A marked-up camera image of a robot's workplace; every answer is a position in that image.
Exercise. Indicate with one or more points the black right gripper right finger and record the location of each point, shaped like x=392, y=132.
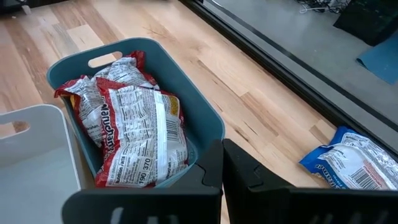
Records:
x=311, y=208

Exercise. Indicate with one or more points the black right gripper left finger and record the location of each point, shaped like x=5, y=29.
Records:
x=140, y=205

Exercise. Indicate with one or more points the blue yellow Maruchan noodle packet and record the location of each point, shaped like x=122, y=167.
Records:
x=348, y=165

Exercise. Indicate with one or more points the red Maruchan noodle packet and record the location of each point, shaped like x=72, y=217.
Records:
x=140, y=133
x=124, y=70

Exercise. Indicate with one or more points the white plastic bin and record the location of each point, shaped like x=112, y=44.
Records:
x=34, y=174

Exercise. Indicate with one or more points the teal plastic bin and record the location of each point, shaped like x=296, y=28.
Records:
x=186, y=93

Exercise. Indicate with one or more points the blue floor mat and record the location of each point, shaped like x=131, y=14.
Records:
x=382, y=59

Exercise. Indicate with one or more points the black metal rig frame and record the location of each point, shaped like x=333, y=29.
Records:
x=280, y=74

